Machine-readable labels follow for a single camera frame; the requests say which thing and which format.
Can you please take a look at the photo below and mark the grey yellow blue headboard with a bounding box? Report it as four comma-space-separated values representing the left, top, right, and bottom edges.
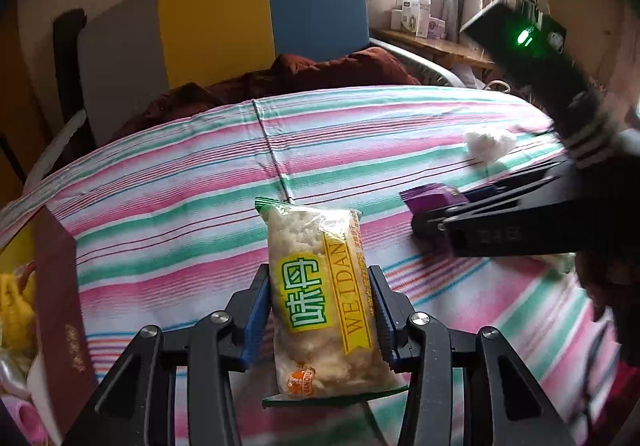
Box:
77, 0, 371, 147

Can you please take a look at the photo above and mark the white carton on sill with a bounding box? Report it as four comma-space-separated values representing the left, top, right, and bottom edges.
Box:
390, 0, 432, 38

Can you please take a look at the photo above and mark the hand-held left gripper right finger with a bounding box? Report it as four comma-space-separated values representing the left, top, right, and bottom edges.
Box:
367, 265, 578, 446

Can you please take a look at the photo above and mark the white bed rail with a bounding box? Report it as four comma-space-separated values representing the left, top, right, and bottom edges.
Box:
22, 109, 86, 192

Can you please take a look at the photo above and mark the wooden wardrobe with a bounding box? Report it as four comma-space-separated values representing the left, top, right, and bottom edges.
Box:
0, 11, 51, 207

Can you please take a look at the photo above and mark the striped bedsheet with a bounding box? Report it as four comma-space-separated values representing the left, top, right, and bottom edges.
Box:
0, 85, 626, 446

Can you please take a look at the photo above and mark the pink packet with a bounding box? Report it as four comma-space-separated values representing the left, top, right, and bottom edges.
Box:
10, 401, 51, 446

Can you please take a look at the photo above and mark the small purple box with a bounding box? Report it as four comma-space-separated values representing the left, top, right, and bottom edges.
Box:
400, 183, 468, 222

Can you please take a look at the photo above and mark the wooden sill shelf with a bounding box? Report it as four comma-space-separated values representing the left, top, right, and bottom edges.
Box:
372, 28, 496, 70

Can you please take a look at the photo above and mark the person's right forearm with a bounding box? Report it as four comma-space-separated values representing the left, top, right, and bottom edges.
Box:
575, 251, 640, 432

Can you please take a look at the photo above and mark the rectangular metal tin box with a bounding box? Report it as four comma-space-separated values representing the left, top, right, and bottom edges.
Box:
0, 205, 98, 446

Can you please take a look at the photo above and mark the dark red blanket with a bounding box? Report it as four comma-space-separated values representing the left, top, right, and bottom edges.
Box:
120, 48, 421, 132

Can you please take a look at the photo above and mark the black rolled mat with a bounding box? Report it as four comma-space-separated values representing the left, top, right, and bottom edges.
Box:
52, 9, 96, 152

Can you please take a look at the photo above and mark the grey bed rail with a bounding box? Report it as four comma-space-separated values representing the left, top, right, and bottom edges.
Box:
370, 37, 468, 88

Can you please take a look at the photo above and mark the clear yellow snack packet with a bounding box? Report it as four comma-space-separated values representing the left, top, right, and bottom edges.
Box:
254, 196, 408, 408

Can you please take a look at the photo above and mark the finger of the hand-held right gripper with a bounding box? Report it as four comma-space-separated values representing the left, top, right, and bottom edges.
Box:
411, 173, 569, 245
469, 159, 569, 202

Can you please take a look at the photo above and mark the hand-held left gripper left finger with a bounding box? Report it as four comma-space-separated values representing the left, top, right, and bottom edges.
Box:
62, 263, 273, 446

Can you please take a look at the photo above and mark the white cotton wad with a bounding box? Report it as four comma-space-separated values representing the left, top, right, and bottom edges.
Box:
465, 126, 517, 167

